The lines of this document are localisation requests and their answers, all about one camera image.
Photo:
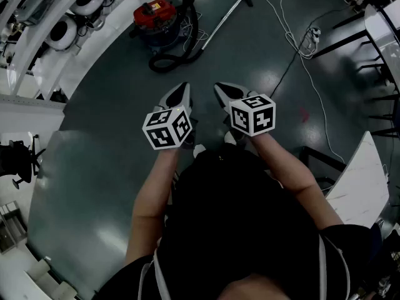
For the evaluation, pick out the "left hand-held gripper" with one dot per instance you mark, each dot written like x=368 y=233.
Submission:
x=162 y=127

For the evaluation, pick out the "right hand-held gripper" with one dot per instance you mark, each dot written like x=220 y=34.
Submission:
x=250 y=114

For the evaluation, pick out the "silver vacuum cleaner wand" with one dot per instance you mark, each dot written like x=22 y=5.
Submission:
x=222 y=23

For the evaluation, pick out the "person's left forearm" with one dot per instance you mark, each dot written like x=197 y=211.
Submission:
x=150 y=198

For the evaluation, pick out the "person's right forearm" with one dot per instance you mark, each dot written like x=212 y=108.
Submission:
x=287 y=173

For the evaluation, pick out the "red canister vacuum cleaner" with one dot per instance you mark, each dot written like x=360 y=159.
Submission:
x=156 y=20

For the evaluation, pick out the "person's white right shoe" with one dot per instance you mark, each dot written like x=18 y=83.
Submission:
x=230 y=137

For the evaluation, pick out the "person's white shoe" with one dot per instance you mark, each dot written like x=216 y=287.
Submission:
x=230 y=137
x=199 y=150

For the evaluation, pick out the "person's white left shoe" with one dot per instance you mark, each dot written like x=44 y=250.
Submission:
x=199 y=150

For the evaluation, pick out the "person's black clothed torso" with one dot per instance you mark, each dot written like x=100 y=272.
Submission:
x=237 y=217

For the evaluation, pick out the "white power strip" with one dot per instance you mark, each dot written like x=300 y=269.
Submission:
x=315 y=33

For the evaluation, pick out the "white marble table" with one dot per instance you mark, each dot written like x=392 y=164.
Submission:
x=359 y=183

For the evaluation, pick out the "white shelf unit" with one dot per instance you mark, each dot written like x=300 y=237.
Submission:
x=40 y=52

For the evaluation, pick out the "black office chair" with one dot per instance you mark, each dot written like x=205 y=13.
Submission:
x=17 y=161

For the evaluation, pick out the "white table with black legs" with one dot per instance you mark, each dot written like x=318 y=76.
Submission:
x=379 y=33

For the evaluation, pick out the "grey metal cabinet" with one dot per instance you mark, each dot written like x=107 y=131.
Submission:
x=11 y=227

